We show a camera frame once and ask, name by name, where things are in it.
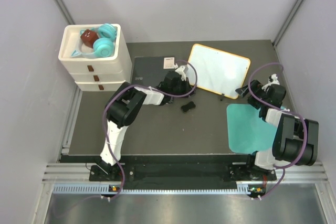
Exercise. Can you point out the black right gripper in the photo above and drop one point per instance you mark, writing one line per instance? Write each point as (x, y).
(256, 87)

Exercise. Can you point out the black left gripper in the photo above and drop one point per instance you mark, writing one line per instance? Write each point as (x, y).
(187, 87)

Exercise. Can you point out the yellow framed whiteboard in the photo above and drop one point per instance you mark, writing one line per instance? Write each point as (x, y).
(217, 71)

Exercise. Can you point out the yellow heart eraser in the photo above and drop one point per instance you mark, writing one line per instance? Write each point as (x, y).
(187, 107)

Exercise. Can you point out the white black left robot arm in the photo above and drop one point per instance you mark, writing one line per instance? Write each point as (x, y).
(124, 106)

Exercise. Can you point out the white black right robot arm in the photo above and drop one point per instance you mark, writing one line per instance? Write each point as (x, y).
(294, 138)

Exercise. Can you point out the dark grey notebook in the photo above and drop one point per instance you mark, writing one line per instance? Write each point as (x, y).
(150, 71)

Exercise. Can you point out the teal cutting mat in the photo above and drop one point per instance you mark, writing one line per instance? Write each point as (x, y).
(247, 132)

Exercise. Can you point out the teal cat ear headphones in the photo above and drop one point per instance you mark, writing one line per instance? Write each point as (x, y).
(103, 47)

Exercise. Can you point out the white three drawer box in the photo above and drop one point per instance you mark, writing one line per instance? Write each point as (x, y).
(99, 74)

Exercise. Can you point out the brown cube toy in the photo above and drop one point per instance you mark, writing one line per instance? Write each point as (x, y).
(89, 37)

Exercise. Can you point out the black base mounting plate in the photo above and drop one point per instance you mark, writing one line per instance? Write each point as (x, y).
(139, 172)

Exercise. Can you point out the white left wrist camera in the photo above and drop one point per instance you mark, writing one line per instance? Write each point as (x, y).
(181, 70)

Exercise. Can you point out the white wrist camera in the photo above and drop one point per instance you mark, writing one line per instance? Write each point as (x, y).
(181, 70)
(273, 79)

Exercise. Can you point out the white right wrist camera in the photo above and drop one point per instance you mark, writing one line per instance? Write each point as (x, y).
(273, 79)

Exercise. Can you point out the aluminium frame rail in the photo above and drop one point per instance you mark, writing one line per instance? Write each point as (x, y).
(66, 172)

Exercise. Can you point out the grey slotted cable duct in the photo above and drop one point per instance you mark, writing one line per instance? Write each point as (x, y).
(106, 189)

